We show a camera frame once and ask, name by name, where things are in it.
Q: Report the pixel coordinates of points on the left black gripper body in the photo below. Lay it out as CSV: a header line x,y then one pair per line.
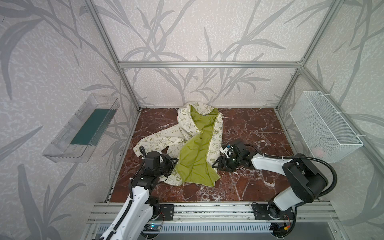
x,y
167,167

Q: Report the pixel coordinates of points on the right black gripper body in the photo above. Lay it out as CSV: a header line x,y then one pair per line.
x,y
226,160

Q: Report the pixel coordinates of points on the cream and green printed jacket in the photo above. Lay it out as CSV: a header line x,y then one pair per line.
x,y
195,141

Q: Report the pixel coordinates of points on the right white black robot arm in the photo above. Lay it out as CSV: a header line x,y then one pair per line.
x,y
309,178

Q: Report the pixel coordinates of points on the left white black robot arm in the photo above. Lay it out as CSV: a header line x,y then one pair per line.
x,y
140,207

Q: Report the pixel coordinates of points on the small green lit circuit board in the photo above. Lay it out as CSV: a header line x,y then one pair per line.
x,y
153,227

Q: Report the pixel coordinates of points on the green mat in tray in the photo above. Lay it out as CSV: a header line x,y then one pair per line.
x,y
91,131

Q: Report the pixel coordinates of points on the pink object in basket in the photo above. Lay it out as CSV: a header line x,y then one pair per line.
x,y
318,152

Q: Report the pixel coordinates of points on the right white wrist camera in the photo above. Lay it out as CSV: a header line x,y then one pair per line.
x,y
229,151

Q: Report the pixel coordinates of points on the clear plastic wall tray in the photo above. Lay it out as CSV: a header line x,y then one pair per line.
x,y
60,150

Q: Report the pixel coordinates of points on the white wire mesh basket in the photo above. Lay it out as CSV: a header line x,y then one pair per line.
x,y
322,125

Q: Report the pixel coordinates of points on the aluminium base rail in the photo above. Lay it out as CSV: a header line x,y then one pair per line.
x,y
226,212

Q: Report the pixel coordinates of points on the aluminium cage frame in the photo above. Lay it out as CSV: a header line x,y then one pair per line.
x,y
345,62

